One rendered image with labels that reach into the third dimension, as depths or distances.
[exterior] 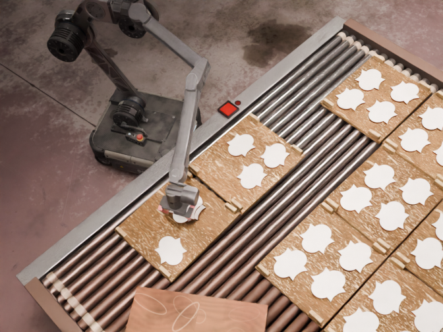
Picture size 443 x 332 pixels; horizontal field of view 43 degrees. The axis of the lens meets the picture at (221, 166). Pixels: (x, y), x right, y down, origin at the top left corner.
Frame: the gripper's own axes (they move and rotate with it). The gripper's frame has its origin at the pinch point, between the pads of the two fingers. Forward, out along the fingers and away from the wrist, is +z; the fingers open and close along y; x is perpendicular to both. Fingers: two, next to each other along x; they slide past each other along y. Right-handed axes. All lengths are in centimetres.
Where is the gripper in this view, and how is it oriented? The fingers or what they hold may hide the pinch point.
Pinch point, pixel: (178, 215)
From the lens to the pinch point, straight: 237.1
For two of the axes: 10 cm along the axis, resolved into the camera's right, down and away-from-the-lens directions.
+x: -3.3, 7.9, -5.1
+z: 0.6, 5.6, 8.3
